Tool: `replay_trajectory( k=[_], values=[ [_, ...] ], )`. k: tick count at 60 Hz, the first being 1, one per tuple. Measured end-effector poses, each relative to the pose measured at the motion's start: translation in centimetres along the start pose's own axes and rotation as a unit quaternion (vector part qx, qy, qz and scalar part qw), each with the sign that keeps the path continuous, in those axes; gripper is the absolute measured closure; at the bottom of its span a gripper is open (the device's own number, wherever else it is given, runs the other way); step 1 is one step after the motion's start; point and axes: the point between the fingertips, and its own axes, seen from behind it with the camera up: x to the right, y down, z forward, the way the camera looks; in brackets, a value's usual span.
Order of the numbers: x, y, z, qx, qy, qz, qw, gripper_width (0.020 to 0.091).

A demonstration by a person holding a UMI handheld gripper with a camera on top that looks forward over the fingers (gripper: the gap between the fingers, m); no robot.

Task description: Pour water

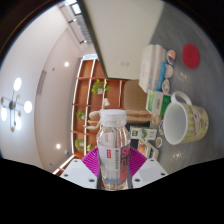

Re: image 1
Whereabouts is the grey curtain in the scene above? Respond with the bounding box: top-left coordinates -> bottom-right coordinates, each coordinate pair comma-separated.
59,4 -> 92,45

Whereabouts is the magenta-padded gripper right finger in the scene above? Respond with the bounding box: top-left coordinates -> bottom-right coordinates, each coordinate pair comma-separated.
128,146 -> 169,190

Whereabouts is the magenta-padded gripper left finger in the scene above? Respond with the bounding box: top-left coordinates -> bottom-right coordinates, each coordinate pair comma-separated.
59,146 -> 101,190

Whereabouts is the orange wooden shelf unit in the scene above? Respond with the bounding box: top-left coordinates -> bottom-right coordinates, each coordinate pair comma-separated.
53,54 -> 128,177

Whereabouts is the clear plastic water bottle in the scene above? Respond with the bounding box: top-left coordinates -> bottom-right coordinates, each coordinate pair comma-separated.
96,109 -> 132,191

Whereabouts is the yellow striped mug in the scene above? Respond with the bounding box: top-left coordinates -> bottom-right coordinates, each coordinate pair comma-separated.
163,90 -> 210,146

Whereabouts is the pile of orange-covered books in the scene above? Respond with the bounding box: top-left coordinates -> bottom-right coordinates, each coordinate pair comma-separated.
136,138 -> 160,161

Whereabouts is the flat round red coaster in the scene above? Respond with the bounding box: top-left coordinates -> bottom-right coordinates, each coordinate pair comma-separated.
181,43 -> 201,70

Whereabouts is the small green white box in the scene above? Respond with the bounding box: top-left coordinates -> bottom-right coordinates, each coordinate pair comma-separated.
145,89 -> 172,117

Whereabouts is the window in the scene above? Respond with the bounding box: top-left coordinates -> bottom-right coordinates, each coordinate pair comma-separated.
66,1 -> 83,16

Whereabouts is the ceiling lamp with round lights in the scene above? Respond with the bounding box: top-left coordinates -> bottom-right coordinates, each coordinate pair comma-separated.
0,77 -> 34,133

